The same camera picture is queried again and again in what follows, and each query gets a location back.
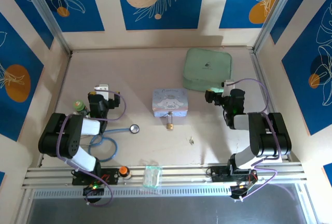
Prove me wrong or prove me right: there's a pale blue cartoon tin box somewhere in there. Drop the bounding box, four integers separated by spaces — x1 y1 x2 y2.
151 88 189 119

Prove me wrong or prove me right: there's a small brass padlock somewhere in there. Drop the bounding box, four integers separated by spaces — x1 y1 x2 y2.
166 112 175 132

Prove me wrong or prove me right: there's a green capped small bottle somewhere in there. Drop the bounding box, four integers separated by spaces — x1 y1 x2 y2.
72 100 90 117

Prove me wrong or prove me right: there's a mint green zip case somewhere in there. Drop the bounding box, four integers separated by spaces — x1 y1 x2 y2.
182 47 233 94

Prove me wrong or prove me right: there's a blue stethoscope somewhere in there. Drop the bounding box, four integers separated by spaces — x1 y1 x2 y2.
87 124 141 163

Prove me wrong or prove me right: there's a brown bottle orange cap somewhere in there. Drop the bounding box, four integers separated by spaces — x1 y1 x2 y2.
118 166 132 180

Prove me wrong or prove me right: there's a clear plastic bag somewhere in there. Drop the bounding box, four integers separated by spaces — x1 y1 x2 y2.
141 165 163 189

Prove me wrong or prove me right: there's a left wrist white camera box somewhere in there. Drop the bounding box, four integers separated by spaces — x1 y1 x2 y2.
93 83 109 100

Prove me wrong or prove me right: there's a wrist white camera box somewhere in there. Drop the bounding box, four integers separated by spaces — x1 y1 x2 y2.
93 83 109 100
222 79 236 97

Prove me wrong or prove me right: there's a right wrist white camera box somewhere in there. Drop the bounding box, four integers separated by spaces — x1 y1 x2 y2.
222 79 236 97

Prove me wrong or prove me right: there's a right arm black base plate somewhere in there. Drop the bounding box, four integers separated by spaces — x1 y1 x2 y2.
210 166 259 183

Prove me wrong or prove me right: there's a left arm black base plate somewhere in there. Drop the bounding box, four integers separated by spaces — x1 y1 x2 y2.
72 167 120 186

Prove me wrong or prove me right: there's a blue floral wall panel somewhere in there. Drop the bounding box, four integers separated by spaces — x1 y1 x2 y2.
0 11 45 142
115 0 206 31
218 0 289 30
33 0 105 33
281 0 332 136

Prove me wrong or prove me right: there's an aluminium frame rail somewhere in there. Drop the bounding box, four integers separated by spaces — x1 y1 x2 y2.
21 162 310 199

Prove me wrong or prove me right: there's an aluminium frame post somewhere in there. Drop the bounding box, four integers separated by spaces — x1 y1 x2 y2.
253 0 304 53
18 0 73 55

